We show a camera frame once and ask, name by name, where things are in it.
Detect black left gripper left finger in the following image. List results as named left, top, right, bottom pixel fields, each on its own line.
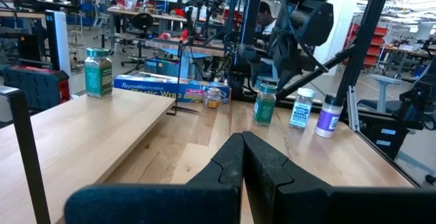
left=64, top=132, right=245, bottom=224

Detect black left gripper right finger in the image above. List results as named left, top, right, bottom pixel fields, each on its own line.
left=242, top=131, right=436, bottom=224

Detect green-lidded green spice jar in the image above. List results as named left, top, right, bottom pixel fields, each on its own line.
left=252, top=83, right=278, bottom=127
left=84, top=47, right=114, bottom=99

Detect bagel seasoning jar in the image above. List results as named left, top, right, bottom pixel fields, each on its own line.
left=289, top=87, right=316, bottom=130

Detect purple-label spice jar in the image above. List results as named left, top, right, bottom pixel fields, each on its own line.
left=314, top=93, right=344, bottom=139

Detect small glass jar, cork stopper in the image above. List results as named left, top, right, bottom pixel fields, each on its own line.
left=205, top=86, right=223, bottom=110

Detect person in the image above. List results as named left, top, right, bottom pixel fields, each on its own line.
left=255, top=1, right=277, bottom=36

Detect blue storage bin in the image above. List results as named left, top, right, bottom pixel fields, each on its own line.
left=144, top=57, right=181, bottom=78

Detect blue plastic wrap box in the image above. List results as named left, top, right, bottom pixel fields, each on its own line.
left=113, top=74, right=232, bottom=104

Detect wooden workbench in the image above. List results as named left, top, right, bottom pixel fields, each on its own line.
left=384, top=39, right=436, bottom=82
left=107, top=7, right=225, bottom=26

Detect black control box, blue labels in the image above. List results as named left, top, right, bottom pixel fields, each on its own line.
left=360, top=114, right=409, bottom=160

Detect black office chair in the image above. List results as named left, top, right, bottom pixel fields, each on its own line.
left=121, top=12, right=156, bottom=71

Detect red storage shelving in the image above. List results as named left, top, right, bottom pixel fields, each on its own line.
left=343, top=22, right=389, bottom=70

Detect pale blue stool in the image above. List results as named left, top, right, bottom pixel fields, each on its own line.
left=357, top=74, right=405, bottom=114

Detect white tower with black panel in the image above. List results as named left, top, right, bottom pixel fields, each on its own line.
left=44, top=10, right=72, bottom=77

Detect dark tool crate, red latches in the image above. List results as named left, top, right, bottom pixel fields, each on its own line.
left=0, top=63, right=71, bottom=112

